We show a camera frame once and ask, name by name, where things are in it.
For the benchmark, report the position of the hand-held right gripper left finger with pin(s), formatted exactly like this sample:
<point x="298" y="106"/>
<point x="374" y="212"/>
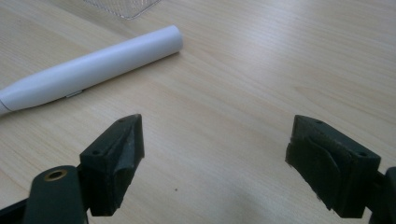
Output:
<point x="109" y="168"/>

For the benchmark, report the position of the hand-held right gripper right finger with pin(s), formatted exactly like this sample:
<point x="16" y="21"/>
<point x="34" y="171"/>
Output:
<point x="330" y="168"/>

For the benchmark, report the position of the white electric toothbrush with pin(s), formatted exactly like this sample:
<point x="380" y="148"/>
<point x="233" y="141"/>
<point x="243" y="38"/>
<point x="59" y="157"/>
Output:
<point x="93" y="68"/>

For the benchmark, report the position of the clear mesh basket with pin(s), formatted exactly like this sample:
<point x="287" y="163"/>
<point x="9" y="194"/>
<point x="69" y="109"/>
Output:
<point x="124" y="7"/>

